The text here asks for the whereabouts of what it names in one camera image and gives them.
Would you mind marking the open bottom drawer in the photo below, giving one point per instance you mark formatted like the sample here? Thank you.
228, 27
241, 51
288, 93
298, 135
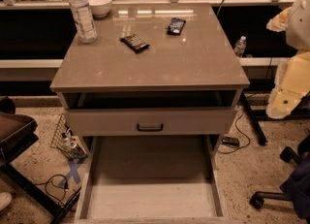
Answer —
150, 180

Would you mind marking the black power adapter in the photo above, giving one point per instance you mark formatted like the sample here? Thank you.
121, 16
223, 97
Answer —
230, 141

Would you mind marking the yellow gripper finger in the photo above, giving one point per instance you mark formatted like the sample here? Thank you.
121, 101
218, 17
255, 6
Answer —
279, 22
292, 83

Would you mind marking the blue tape cross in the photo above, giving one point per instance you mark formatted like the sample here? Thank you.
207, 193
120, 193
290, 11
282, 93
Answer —
73, 172

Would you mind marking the wire basket with items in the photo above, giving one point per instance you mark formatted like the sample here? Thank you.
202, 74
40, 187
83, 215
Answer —
66, 142

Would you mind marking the white ceramic bowl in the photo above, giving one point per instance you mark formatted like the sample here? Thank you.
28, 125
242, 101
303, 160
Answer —
100, 8

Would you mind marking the grey drawer cabinet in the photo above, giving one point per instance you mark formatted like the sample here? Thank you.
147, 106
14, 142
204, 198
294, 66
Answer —
196, 69

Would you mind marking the dark chair at left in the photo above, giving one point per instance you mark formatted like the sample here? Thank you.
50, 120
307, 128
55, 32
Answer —
16, 135

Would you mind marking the white shoe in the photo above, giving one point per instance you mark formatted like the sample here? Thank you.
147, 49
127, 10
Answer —
5, 199

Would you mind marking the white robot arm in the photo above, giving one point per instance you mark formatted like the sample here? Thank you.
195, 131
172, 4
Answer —
298, 26

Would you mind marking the clear plastic water bottle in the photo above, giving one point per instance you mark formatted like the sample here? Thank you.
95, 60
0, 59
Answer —
84, 21

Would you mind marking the black office chair base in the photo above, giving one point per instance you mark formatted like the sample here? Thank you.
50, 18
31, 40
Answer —
296, 188

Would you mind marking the closed drawer with black handle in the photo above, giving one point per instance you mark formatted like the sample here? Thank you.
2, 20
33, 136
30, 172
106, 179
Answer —
142, 122

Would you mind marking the small water bottle on ledge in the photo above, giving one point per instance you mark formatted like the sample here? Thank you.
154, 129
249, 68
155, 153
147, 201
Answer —
240, 46

